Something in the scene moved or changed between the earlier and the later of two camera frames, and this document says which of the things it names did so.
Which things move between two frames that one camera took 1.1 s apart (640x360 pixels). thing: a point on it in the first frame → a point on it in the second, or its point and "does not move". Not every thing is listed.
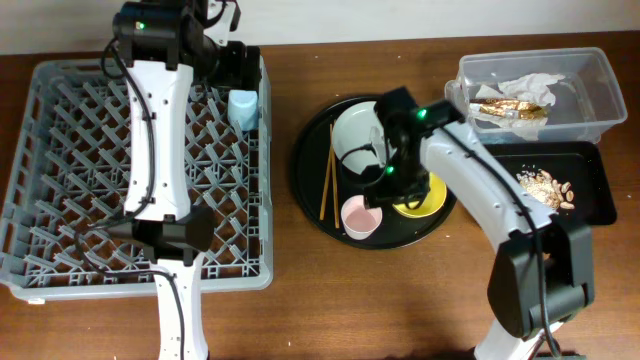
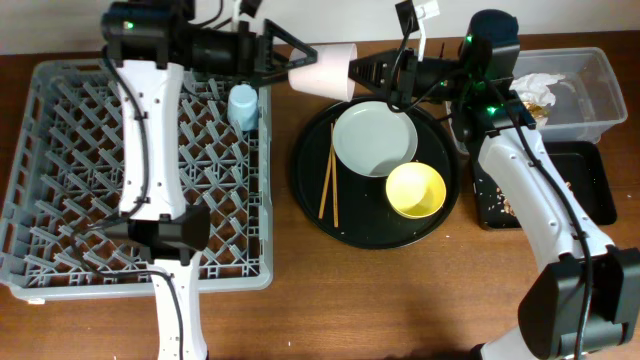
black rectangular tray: [578, 162] does not move
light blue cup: [242, 107] does not move
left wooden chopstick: [326, 174] does not move
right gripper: [382, 186] → [408, 74]
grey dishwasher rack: [67, 179] does not move
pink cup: [360, 222] → [328, 73]
